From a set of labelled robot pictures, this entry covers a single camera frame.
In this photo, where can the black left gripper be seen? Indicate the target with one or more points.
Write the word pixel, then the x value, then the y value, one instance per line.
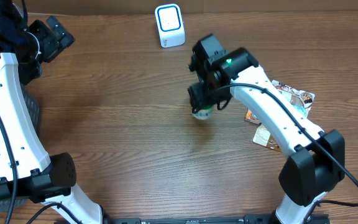
pixel 55 45

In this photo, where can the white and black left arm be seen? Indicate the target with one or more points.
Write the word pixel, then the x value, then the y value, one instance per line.
pixel 27 170

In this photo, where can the green lid jar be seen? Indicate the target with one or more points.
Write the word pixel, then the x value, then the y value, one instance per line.
pixel 204 114

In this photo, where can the orange Kleenex tissue pack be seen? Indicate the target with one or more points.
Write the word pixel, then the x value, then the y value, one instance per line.
pixel 250 117

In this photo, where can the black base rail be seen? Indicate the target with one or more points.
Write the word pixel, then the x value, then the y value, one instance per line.
pixel 191 221

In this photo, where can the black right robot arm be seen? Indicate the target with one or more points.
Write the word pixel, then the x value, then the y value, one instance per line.
pixel 314 157

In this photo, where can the teal wet wipes pack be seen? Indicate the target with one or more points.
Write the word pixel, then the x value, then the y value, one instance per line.
pixel 302 110

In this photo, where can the brown snack pouch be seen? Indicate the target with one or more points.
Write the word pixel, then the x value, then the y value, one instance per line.
pixel 295 97

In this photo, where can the white barcode scanner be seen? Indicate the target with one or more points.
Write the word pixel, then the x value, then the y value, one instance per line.
pixel 170 26

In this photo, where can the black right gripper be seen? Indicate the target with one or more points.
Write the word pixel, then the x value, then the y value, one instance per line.
pixel 201 100

